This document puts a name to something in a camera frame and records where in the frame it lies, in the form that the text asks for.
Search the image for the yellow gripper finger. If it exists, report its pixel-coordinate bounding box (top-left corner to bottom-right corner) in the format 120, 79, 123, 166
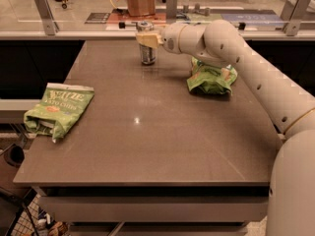
136, 31, 163, 49

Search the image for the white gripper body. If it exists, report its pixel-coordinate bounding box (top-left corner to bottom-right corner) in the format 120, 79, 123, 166
161, 23, 186, 54

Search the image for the silver redbull can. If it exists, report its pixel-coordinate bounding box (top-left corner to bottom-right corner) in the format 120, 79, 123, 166
136, 21, 156, 65

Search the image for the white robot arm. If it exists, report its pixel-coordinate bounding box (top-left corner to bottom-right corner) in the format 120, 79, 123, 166
136, 20, 315, 236

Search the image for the green snack bag right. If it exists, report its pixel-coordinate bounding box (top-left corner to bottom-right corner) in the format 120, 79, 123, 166
187, 57, 238, 94

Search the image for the green jalapeno chip bag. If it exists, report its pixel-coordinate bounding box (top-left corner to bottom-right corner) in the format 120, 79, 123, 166
24, 83, 95, 143

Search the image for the grey table drawer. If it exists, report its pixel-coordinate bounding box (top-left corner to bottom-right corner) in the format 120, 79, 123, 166
39, 197, 268, 222

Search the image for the middle metal glass post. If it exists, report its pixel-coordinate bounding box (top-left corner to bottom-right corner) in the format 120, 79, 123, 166
166, 0, 177, 23

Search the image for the metal glass post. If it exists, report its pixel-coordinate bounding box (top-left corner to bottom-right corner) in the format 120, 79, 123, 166
282, 0, 311, 36
34, 0, 58, 35
166, 0, 177, 23

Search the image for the left metal glass post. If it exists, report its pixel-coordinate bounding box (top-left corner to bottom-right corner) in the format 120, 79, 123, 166
34, 0, 58, 35

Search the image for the right metal glass post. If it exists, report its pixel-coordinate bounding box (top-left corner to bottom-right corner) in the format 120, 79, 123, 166
282, 0, 311, 36

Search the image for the wire basket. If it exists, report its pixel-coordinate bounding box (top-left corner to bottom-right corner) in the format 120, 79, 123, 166
0, 188, 39, 236

